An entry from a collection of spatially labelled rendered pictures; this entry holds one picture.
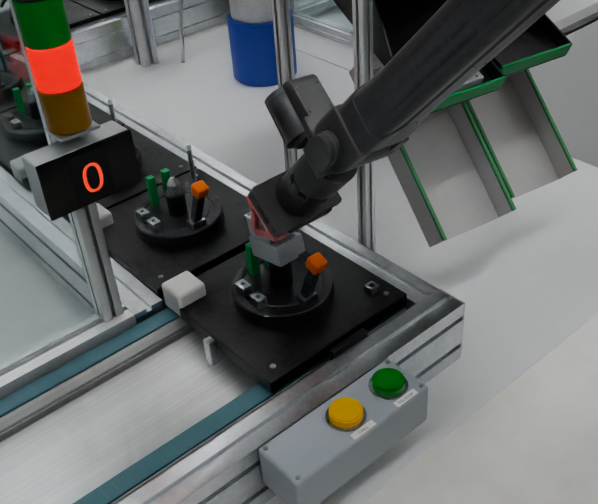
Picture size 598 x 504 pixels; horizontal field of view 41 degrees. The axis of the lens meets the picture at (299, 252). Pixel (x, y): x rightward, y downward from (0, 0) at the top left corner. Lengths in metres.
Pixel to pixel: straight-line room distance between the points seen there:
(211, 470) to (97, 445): 0.18
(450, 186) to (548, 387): 0.31
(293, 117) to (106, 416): 0.45
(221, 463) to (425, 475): 0.26
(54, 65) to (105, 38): 1.29
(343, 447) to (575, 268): 0.59
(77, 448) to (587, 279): 0.80
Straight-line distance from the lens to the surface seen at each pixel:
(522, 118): 1.33
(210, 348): 1.06
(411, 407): 0.98
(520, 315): 1.25
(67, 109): 0.93
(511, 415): 1.11
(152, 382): 1.09
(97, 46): 2.19
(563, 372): 1.18
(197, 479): 0.92
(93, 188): 0.97
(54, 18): 0.90
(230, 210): 1.29
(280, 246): 1.02
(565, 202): 1.52
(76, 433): 1.06
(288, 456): 0.92
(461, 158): 1.22
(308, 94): 0.88
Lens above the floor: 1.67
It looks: 36 degrees down
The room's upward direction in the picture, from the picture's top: 5 degrees counter-clockwise
